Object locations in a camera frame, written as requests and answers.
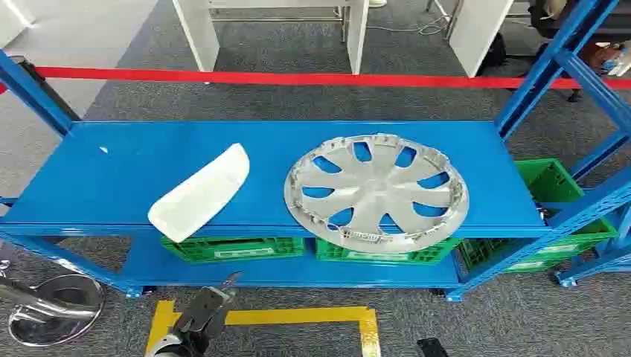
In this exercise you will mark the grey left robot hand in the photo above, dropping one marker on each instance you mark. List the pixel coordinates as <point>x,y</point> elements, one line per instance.
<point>204,313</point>

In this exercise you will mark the white curved plastic cover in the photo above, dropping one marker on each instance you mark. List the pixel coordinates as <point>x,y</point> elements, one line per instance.
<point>197,197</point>

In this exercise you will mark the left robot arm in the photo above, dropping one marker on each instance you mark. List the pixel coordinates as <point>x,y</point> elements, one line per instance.
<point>165,348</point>

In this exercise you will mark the green plastic crate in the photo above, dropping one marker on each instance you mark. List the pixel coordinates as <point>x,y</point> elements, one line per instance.
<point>231,249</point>
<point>542,178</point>
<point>345,256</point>

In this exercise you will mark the yellow floor tape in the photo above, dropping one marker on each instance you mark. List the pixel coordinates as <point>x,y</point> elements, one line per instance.
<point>296,315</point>

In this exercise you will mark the chrome stool base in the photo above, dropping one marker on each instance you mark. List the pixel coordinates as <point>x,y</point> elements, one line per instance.
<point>54,315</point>

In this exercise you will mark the blue metal shelf rack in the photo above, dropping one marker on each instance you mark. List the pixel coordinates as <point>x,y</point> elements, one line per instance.
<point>148,172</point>

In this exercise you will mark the silver wheel hubcap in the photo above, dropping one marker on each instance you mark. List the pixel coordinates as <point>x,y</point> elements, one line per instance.
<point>374,189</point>

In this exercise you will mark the robot's black foot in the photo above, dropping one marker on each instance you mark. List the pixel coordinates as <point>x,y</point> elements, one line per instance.
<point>433,348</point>

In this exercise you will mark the red barrier tape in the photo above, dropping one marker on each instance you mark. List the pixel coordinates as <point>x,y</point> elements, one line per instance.
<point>296,79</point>

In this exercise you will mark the white desk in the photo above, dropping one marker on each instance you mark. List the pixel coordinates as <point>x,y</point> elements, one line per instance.
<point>202,34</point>

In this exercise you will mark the white panel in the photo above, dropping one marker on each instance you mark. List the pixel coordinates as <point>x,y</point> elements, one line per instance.
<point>475,34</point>

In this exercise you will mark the black bag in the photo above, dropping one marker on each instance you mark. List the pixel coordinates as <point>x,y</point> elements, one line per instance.
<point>494,53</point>

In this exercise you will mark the black barrier post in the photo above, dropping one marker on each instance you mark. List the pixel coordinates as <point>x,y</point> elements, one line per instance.
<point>49,91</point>

